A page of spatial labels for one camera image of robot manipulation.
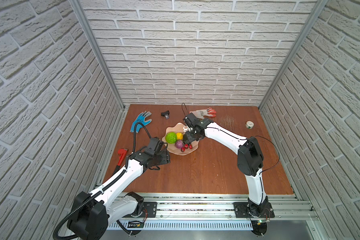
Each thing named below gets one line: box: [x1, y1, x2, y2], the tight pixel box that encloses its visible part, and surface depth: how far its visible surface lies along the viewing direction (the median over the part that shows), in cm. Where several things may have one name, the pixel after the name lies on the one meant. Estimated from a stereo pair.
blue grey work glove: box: [129, 110, 152, 133], surface depth 112 cm
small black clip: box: [160, 110, 170, 120], surface depth 116 cm
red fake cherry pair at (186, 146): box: [180, 143, 189, 153], surface depth 94 cm
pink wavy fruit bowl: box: [162, 122, 200, 156], surface depth 96 cm
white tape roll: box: [245, 121, 255, 129], surface depth 109 cm
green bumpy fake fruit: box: [165, 132, 178, 144], surface depth 94 cm
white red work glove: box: [189, 107, 217, 119], surface depth 117 cm
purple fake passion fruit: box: [175, 140, 184, 149], surface depth 96 cm
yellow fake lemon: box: [176, 132, 184, 140], surface depth 99 cm
